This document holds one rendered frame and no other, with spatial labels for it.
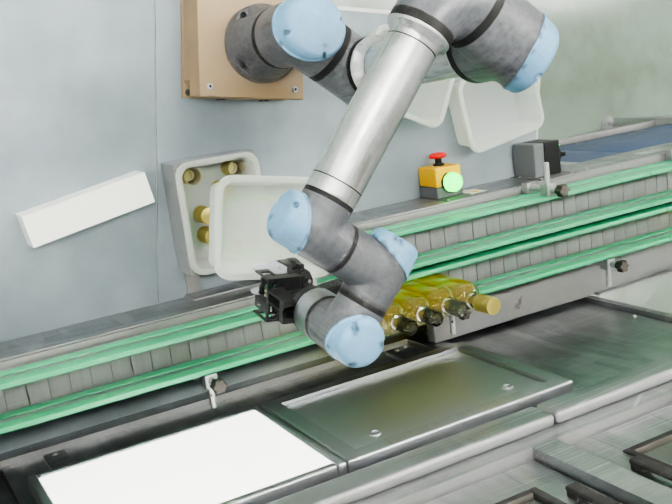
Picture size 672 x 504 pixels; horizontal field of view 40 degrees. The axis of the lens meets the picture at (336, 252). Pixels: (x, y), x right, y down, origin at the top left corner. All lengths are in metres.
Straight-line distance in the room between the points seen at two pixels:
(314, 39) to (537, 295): 0.90
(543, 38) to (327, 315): 0.50
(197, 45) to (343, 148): 0.62
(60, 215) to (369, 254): 0.70
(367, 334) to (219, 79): 0.71
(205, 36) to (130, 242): 0.43
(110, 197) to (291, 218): 0.64
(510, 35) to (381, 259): 0.36
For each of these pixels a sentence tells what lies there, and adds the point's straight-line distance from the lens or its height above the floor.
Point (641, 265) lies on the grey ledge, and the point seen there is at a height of 0.88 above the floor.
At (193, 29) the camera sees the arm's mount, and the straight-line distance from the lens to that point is 1.84.
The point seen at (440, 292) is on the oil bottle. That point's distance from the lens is 1.81.
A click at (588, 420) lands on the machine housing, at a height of 1.42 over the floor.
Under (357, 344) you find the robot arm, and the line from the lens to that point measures 1.28.
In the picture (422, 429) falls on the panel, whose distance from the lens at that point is 1.57.
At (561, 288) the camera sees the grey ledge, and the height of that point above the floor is 0.88.
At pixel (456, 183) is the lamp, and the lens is 2.08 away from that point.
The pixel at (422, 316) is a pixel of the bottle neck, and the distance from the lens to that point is 1.75.
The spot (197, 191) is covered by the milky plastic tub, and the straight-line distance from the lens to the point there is 1.89.
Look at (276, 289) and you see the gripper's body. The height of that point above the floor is 1.25.
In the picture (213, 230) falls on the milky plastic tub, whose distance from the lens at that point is 1.57.
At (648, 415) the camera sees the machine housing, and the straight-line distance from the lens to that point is 1.70.
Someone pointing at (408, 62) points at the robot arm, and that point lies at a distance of 1.28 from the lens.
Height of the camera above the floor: 2.54
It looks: 60 degrees down
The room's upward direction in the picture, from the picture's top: 105 degrees clockwise
